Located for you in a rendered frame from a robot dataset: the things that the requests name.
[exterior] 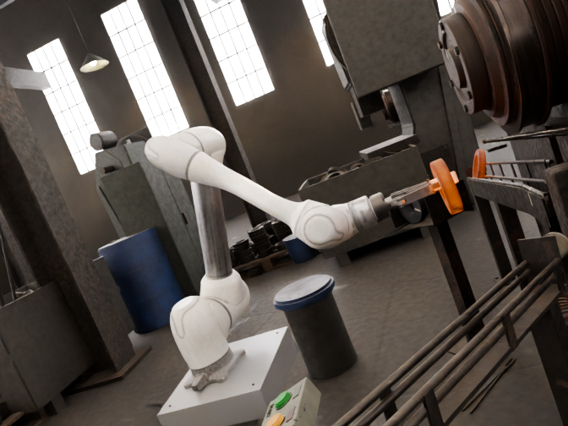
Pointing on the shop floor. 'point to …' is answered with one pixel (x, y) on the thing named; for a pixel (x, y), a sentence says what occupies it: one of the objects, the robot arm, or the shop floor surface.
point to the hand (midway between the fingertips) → (444, 181)
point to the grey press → (401, 77)
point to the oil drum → (144, 279)
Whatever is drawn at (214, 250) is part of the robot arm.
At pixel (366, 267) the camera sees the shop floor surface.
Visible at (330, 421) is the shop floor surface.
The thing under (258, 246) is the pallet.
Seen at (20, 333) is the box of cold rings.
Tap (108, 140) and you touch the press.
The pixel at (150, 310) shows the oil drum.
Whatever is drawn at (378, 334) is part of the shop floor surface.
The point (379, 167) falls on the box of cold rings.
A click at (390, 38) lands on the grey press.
